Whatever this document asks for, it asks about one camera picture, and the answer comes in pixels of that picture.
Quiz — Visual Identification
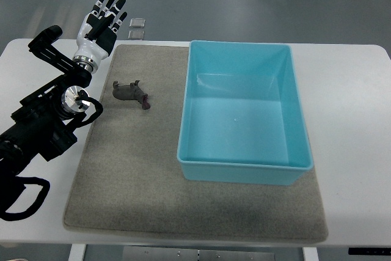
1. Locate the blue plastic box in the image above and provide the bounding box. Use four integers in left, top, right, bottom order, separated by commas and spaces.
177, 40, 313, 185

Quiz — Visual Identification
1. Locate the grey felt mat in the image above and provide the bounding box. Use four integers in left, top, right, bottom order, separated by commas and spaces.
63, 45, 328, 243

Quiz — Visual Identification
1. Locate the upper metal floor plate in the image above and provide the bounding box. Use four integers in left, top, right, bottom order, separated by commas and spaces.
130, 18, 145, 28

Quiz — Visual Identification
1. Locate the metal floor plate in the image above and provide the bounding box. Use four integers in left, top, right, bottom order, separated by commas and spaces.
130, 18, 145, 28
128, 29, 145, 40

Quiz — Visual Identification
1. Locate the metal table frame crossbar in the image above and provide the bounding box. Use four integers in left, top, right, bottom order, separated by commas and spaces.
122, 246, 276, 261

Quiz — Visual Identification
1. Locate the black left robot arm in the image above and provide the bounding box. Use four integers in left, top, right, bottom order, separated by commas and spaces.
1, 25, 103, 177

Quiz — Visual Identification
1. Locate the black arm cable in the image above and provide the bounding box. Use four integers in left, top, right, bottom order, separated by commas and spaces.
0, 176, 51, 221

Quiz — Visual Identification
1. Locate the lower metal floor plate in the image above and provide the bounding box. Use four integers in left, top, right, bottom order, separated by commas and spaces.
128, 29, 145, 40

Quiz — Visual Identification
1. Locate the black table control panel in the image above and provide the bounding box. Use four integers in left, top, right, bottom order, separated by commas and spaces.
348, 248, 391, 256

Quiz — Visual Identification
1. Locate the brown toy hippo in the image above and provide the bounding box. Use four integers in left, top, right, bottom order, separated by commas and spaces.
112, 80, 150, 110

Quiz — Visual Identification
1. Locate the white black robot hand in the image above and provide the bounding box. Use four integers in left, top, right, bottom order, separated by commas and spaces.
73, 0, 127, 73

